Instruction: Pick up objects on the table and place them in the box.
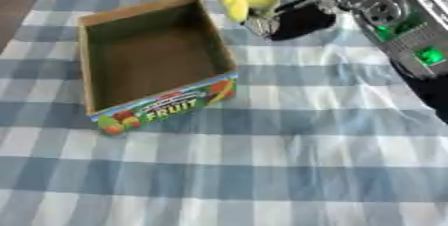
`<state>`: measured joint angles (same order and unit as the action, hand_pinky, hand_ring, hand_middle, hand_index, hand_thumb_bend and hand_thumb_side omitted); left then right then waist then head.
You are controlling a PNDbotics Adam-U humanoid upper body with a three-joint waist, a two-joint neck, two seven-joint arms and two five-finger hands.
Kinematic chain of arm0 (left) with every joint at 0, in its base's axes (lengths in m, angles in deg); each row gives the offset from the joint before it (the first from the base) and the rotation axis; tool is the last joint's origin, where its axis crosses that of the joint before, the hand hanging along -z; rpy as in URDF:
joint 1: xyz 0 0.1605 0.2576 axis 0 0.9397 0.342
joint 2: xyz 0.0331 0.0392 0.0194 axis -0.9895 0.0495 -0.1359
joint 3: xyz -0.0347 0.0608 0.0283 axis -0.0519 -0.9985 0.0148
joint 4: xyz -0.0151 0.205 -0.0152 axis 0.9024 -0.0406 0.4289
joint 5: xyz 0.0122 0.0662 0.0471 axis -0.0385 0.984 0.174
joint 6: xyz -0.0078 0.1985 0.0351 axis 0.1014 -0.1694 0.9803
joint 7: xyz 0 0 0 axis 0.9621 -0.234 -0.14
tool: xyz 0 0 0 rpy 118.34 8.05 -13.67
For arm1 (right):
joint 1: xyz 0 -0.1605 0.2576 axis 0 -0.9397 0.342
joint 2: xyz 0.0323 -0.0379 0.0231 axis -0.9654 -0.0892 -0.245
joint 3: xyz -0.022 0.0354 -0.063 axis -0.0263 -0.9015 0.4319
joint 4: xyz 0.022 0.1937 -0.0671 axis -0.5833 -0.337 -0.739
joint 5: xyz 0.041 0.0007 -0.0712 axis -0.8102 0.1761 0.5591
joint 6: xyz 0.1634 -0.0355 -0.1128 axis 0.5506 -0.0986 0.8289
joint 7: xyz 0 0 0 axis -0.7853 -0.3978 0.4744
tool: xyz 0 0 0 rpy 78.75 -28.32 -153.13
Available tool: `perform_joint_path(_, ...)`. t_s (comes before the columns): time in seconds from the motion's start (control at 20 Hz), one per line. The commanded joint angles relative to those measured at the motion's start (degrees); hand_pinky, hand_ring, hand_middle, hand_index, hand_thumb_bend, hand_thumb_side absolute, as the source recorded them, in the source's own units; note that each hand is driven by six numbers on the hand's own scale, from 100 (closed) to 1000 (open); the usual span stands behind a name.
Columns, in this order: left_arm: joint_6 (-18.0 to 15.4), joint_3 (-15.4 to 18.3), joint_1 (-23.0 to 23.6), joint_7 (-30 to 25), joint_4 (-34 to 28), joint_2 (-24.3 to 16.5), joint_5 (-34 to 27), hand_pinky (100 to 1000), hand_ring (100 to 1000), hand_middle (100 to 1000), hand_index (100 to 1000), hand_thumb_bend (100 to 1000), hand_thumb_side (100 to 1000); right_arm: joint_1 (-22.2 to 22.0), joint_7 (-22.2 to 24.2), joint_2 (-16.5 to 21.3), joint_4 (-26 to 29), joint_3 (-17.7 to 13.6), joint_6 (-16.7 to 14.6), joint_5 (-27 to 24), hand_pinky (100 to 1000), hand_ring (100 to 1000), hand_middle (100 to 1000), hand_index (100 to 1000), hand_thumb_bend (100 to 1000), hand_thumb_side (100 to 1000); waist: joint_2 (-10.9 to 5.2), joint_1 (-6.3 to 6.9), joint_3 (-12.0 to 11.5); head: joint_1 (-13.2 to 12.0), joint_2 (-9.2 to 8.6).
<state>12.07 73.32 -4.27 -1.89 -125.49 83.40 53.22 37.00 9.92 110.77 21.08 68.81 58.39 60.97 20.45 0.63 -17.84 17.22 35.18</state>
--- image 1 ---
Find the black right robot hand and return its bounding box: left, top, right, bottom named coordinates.
left=243, top=0, right=354, bottom=42

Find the open cardboard box printed front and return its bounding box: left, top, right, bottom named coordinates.
left=77, top=0, right=240, bottom=136

